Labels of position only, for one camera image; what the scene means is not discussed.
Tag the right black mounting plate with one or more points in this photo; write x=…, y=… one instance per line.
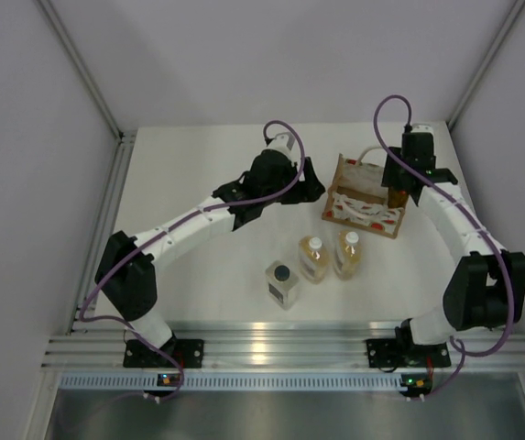
x=389, y=354

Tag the aluminium frame post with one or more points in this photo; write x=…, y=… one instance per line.
x=498, y=41
x=50, y=13

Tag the right aluminium frame post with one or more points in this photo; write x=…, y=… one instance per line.
x=498, y=41

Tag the black mounting plate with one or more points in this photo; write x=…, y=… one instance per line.
x=389, y=354
x=188, y=353

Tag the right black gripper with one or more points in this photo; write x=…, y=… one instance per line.
x=389, y=178

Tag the amber bottle white cap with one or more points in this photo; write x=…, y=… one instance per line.
x=347, y=254
x=313, y=259

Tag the grey slotted cable duct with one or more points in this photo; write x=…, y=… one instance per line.
x=240, y=381

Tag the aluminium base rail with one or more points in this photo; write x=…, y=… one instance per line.
x=231, y=346

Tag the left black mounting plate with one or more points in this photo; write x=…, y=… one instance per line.
x=188, y=353

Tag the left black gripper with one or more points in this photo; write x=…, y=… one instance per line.
x=304, y=191

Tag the clear square bottle black cap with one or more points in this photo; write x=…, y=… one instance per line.
x=282, y=284

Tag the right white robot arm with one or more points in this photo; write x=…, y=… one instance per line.
x=487, y=288

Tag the left aluminium frame post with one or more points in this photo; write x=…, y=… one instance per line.
x=50, y=13

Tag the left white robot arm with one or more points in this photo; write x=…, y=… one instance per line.
x=127, y=274

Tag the yellow bottle red cap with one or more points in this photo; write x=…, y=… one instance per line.
x=397, y=198

